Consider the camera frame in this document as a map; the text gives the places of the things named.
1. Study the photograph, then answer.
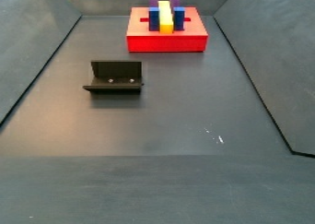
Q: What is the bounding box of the black angle bracket fixture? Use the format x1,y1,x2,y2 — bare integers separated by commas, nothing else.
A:
83,60,143,92

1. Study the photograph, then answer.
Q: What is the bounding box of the purple upright block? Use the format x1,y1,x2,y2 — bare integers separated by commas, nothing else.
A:
170,0,180,7
150,0,159,7

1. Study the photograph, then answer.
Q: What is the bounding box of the left purple upright block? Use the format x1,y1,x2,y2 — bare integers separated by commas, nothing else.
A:
150,0,159,7

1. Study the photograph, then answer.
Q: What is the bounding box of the left blue upright block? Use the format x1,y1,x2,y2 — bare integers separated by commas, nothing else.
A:
150,7,160,31

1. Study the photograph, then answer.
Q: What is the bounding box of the right blue upright block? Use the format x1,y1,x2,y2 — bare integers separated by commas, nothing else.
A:
174,6,184,30

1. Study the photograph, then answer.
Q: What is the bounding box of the blue upright block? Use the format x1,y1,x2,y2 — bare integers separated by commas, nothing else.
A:
174,6,184,30
150,7,160,31

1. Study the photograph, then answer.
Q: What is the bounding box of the red board base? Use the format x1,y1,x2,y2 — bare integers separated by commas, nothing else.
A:
126,7,210,53

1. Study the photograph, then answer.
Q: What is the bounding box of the yellow upright block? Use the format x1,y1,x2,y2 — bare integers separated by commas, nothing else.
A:
158,1,174,34

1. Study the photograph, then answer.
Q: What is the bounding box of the right purple upright block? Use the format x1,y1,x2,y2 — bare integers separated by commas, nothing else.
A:
170,0,180,7

